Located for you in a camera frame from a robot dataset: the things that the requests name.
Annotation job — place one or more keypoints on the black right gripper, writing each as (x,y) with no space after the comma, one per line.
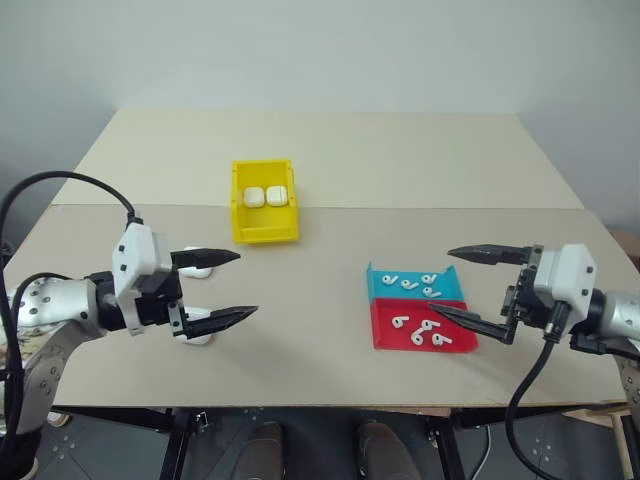
(522,305)

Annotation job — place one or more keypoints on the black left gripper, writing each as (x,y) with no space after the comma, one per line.
(157,300)

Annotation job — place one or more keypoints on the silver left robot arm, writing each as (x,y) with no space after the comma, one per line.
(50,300)

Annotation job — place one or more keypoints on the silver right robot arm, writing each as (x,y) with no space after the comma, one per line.
(620,310)

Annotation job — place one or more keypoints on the yellow plastic bin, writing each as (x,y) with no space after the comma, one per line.
(265,222)

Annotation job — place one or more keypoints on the blue plastic tray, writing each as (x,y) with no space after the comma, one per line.
(452,290)

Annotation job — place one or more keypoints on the white wireless earbud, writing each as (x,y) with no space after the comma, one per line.
(388,279)
(430,291)
(408,285)
(427,325)
(439,340)
(416,338)
(428,278)
(398,322)

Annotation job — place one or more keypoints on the red plastic tray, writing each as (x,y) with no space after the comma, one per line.
(385,337)

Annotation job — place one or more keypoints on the dark brown rounded shape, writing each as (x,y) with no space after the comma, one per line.
(267,450)
(382,450)

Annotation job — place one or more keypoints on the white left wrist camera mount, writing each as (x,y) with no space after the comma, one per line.
(137,250)

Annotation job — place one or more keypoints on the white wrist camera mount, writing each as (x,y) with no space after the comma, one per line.
(137,250)
(565,275)

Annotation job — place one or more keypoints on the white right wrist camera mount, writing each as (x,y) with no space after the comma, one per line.
(565,275)

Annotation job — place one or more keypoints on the black metal table frame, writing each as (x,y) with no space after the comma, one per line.
(175,440)

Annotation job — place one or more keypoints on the light wooden frame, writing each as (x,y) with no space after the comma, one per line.
(625,425)

